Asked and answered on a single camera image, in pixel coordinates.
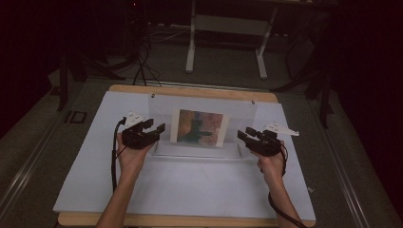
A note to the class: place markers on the white metal desk frame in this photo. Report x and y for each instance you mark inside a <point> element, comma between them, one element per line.
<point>228,24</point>

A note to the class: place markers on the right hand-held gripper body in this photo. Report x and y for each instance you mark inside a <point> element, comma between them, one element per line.
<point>267,145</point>

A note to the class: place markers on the metal floor rail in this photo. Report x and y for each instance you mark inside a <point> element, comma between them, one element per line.
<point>28,167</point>
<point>340,167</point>

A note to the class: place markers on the black metal stand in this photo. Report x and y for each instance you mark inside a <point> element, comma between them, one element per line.
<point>63,85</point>
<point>324,101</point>

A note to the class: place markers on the clear acrylic picture frame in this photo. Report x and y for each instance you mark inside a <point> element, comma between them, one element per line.
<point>240,114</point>

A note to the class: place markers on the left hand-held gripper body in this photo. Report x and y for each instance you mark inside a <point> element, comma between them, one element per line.
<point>138,139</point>

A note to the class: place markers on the person's left hand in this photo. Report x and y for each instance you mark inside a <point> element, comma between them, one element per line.
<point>131,160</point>

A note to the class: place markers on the white table cover sheet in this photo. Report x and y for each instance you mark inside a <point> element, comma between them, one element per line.
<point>196,186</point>

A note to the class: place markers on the painted picture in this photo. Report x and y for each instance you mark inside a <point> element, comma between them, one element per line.
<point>199,126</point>

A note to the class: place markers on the person's right hand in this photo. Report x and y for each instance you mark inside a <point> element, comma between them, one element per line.
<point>272,169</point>

